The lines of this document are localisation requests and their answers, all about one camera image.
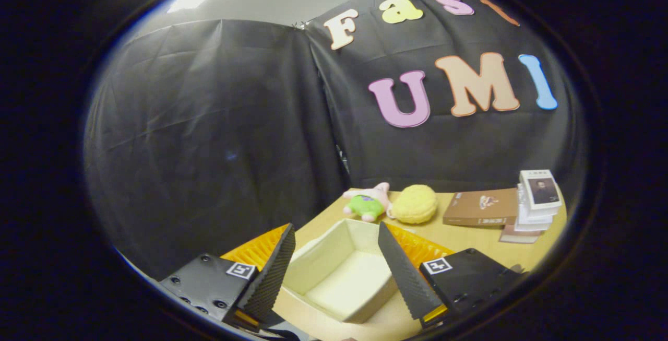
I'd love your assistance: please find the yellow round plush toy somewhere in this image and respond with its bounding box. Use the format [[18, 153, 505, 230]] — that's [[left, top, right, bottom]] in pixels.
[[391, 184, 439, 225]]

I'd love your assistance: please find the black backdrop cloth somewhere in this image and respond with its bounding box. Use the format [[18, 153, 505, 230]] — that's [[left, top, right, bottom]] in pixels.
[[83, 0, 586, 282]]

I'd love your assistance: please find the cream fabric storage box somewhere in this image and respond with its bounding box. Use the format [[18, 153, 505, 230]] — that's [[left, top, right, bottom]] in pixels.
[[282, 218, 400, 325]]

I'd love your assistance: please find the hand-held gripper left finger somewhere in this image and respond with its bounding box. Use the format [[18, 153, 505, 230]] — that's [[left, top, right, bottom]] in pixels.
[[159, 223, 296, 331]]

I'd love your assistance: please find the pink green starfish plush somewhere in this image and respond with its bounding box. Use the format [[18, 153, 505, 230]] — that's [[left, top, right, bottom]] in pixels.
[[342, 182, 392, 223]]

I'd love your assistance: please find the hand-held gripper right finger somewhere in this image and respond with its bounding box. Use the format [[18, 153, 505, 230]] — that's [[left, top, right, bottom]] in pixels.
[[377, 221, 522, 329]]

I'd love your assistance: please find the white portrait cover book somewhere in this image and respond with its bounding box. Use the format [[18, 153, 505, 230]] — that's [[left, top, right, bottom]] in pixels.
[[519, 169, 563, 211]]

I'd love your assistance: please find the pale pink book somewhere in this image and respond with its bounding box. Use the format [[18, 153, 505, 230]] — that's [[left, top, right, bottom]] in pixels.
[[498, 224, 544, 244]]

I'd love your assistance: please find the brown book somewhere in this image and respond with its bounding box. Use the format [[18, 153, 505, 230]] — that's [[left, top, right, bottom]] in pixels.
[[443, 188, 520, 227]]

